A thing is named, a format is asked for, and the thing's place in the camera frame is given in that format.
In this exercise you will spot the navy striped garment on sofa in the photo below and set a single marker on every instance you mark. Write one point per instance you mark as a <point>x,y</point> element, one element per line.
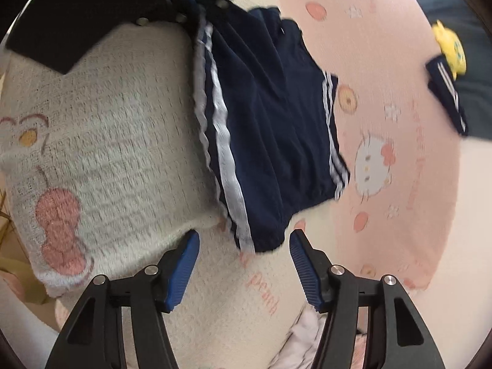
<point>441,84</point>

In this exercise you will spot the pink cream Hello Kitty blanket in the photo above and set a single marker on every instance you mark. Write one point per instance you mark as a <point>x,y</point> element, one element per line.
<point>57,33</point>

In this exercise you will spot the navy shorts white stripes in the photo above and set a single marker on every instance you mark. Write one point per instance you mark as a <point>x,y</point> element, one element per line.
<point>265,111</point>

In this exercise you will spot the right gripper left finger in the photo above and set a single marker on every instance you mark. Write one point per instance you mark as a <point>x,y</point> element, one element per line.
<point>92,337</point>

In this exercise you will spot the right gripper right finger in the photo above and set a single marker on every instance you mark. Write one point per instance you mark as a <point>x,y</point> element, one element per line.
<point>396,336</point>

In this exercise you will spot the white and dark clothes pile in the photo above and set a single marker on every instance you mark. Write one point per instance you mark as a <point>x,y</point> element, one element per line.
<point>304,336</point>

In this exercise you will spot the yellow plush toy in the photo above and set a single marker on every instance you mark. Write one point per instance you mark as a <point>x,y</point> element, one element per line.
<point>451,48</point>

